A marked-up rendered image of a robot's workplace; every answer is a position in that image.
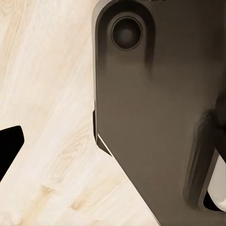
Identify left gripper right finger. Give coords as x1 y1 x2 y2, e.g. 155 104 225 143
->
211 125 226 163

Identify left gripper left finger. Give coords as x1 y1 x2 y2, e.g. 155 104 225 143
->
0 125 24 181

